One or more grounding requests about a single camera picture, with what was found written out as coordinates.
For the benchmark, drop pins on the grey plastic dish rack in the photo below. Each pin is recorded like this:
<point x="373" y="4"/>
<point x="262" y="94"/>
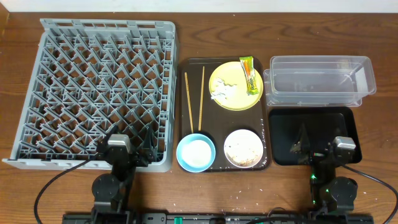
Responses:
<point x="90" y="76"/>

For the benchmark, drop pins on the dark brown serving tray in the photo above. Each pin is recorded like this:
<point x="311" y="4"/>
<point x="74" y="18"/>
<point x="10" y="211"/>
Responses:
<point x="218" y="122"/>

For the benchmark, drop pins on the wooden chopstick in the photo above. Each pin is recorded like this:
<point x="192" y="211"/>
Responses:
<point x="188" y="102"/>
<point x="201" y="99"/>

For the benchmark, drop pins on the clear plastic bin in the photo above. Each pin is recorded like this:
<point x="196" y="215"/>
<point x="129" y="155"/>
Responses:
<point x="319" y="80"/>

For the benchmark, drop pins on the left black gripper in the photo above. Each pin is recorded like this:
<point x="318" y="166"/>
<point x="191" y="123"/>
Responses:
<point x="130" y="155"/>

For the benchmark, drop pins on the black plastic tray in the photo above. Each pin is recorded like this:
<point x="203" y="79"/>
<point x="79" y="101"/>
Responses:
<point x="321" y="125"/>

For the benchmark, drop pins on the white round bowl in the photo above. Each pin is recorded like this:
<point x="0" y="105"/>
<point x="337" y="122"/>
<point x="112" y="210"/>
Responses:
<point x="243" y="148"/>

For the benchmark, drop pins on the yellow round plate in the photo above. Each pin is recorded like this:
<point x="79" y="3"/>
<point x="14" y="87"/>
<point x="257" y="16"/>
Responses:
<point x="233" y="74"/>

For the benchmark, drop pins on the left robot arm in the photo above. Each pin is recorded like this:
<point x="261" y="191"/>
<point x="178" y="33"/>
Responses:
<point x="111" y="190"/>

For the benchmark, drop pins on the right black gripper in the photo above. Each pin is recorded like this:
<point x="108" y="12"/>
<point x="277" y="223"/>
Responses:
<point x="319" y="152"/>

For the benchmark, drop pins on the light blue bowl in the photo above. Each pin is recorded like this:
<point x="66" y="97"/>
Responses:
<point x="195" y="153"/>

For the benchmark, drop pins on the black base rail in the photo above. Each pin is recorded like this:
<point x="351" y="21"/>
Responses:
<point x="161" y="218"/>

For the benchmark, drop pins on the white tissue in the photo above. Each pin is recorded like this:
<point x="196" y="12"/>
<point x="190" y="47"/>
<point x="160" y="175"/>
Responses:
<point x="222" y="90"/>

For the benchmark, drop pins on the green orange snack wrapper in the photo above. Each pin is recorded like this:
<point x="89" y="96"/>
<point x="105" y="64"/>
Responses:
<point x="250" y="75"/>

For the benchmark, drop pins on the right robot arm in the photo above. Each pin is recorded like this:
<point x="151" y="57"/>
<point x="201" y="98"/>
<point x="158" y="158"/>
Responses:
<point x="331" y="194"/>

